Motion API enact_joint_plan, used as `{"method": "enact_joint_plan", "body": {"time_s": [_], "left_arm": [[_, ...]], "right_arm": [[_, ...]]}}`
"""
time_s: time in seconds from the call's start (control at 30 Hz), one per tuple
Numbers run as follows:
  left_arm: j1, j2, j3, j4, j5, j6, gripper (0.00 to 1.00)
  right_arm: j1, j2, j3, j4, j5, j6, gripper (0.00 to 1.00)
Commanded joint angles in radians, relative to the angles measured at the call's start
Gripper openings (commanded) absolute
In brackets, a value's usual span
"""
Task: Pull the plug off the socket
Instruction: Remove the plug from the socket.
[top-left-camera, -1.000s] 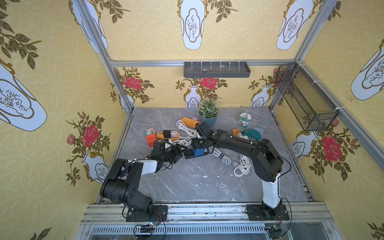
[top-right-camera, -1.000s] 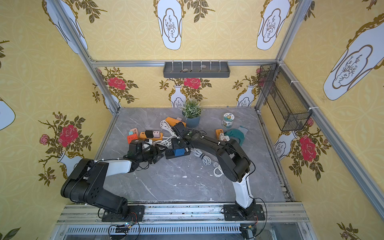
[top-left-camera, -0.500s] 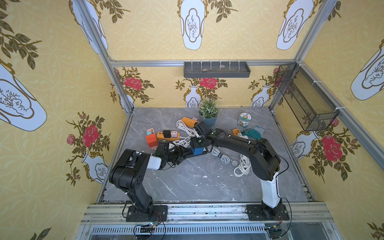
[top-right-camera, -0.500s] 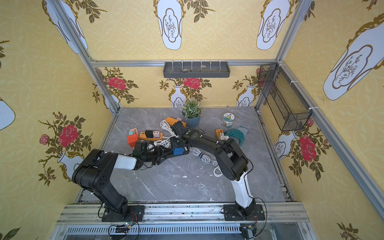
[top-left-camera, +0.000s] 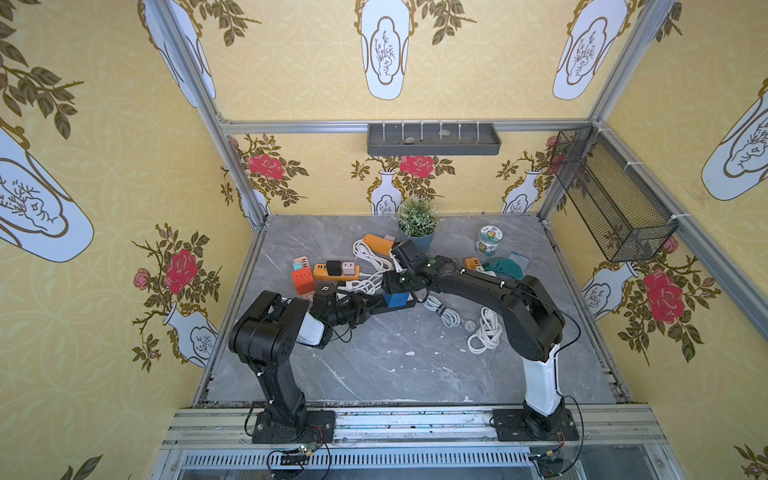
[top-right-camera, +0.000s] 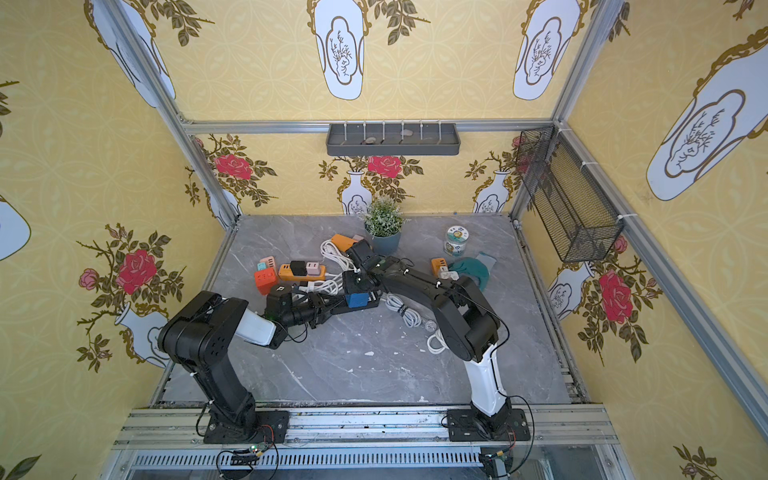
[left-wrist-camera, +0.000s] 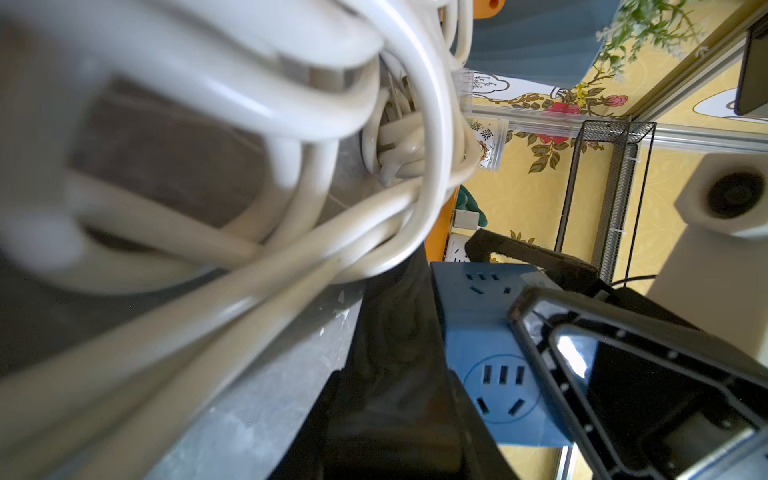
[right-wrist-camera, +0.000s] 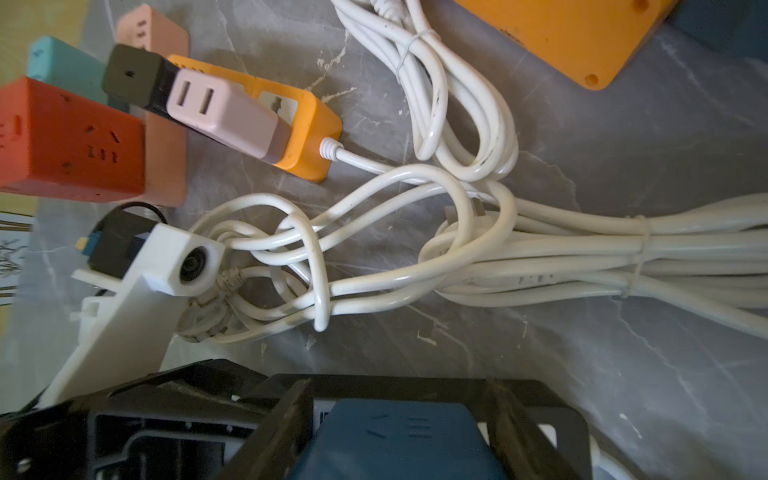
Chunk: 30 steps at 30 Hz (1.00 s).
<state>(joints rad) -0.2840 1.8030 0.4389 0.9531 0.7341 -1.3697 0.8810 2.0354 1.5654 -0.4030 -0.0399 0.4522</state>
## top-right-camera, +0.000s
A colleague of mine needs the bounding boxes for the black power strip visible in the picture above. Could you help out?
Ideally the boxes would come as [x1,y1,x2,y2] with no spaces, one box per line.
[346,291,381,311]

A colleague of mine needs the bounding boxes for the red cube adapter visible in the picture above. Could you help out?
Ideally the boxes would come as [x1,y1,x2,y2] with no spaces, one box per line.
[254,267,279,296]

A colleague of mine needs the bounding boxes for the pink power strip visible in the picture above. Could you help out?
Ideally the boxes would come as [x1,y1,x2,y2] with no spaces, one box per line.
[257,256,277,271]

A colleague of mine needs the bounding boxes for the white tiger cube adapter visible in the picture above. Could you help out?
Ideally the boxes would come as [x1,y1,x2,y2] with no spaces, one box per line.
[440,270,460,281]

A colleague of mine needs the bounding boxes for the blue cube adapter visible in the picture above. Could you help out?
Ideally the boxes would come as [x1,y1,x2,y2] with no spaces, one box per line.
[345,292,369,309]

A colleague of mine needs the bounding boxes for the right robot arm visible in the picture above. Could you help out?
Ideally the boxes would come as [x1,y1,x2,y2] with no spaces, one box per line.
[345,240,510,423]

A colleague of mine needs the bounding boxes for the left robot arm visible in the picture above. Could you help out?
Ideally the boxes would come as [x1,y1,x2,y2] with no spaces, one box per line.
[158,284,351,444]

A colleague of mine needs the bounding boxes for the orange power strip with adapters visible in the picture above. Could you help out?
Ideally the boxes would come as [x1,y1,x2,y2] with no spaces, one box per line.
[278,261,326,282]

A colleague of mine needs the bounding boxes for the black charger block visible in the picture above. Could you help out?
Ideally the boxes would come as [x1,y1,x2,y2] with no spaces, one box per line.
[289,260,307,277]

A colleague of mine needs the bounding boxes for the pink USB charger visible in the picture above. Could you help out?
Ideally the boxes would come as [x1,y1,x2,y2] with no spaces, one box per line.
[305,261,321,277]

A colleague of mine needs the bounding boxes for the potted green plant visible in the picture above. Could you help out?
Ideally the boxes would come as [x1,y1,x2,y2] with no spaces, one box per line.
[364,197,406,256]

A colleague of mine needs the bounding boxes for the round printed tin jar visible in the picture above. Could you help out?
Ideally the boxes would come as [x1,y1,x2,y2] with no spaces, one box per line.
[444,225,470,257]

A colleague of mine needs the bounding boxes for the green work glove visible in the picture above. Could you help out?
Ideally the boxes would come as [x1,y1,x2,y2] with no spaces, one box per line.
[448,252,497,291]

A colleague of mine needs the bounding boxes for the white coiled cable centre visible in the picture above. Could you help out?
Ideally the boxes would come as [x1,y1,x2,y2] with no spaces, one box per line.
[293,272,346,298]

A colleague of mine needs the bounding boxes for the white cable rear strip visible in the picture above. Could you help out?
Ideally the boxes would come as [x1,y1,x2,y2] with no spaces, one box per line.
[319,239,355,275]

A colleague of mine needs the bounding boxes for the white bundled cable black strip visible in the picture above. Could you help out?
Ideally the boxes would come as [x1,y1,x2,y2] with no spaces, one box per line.
[383,293,422,328]

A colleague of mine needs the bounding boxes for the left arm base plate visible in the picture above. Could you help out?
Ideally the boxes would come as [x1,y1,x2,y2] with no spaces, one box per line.
[203,410,290,445]

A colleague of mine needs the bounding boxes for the grey wall shelf tray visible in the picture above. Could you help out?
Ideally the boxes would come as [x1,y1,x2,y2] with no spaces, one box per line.
[326,121,461,157]

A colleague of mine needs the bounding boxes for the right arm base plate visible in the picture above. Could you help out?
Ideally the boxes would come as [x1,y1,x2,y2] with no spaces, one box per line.
[442,406,532,442]

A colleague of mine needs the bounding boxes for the black wire mesh basket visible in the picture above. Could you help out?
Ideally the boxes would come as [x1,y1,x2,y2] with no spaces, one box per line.
[518,126,624,263]

